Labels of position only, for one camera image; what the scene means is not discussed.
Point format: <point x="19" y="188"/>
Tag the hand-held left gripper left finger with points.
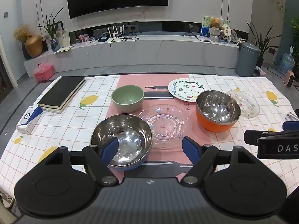
<point x="109" y="150"/>

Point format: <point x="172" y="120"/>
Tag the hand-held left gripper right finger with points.
<point x="190" y="149"/>

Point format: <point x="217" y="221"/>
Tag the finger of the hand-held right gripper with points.
<point x="290" y="126"/>
<point x="251" y="136"/>

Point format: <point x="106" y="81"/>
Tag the steel bowl with blue outside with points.
<point x="130" y="142"/>

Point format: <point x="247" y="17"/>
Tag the small clear glass plate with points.
<point x="248" y="105"/>

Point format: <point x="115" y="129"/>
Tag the large clear glass plate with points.
<point x="163" y="123"/>

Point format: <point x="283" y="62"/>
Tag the steel bowl with orange outside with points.
<point x="217" y="107"/>

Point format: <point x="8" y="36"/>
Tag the green ceramic bowl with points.
<point x="127" y="98"/>

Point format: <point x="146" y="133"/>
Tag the white painted plate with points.
<point x="184" y="88"/>

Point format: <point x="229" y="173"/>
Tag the white tool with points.
<point x="290" y="115"/>

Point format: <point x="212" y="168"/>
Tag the white checked lemon tablecloth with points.
<point x="77" y="126"/>

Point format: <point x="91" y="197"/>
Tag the pink heater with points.
<point x="289" y="79"/>

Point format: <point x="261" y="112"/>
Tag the blue water bottle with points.
<point x="286" y="63"/>

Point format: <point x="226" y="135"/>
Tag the tall potted floor plant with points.
<point x="259" y="61"/>

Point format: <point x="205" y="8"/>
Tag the grey trash bin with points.
<point x="247" y="60"/>

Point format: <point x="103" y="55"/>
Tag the pink printed mat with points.
<point x="151" y="81"/>

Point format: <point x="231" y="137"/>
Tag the black notebook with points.
<point x="60" y="88"/>

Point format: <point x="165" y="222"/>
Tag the white and blue box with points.
<point x="28" y="121"/>

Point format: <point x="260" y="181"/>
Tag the leafy plant on cabinet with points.
<point x="295" y="28"/>

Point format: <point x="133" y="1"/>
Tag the grey marble television cabinet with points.
<point x="140" y="53"/>

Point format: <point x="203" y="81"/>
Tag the pink basket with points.
<point x="44" y="72"/>

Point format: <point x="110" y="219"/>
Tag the round white fan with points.
<point x="226" y="30"/>

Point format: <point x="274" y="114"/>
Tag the pale papers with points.
<point x="64" y="49"/>

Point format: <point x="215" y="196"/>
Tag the black flat device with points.
<point x="102" y="39"/>

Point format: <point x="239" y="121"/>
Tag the white router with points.
<point x="115" y="36"/>

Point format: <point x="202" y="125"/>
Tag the pink photo card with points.
<point x="83" y="38"/>

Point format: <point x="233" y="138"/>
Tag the teddy bear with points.
<point x="215" y="24"/>

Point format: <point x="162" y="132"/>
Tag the green plant in blue vase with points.
<point x="55" y="44"/>

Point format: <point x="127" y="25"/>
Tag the white drawing card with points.
<point x="63" y="38"/>

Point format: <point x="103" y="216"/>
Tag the green painted picture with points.
<point x="205" y="21"/>

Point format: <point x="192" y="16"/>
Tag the gold vase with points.
<point x="33" y="46"/>

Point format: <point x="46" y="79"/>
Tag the dark vase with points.
<point x="25" y="52"/>

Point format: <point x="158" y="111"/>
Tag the dried yellow flowers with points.
<point x="22" y="32"/>

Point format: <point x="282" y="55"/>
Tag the wall socket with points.
<point x="272" y="50"/>

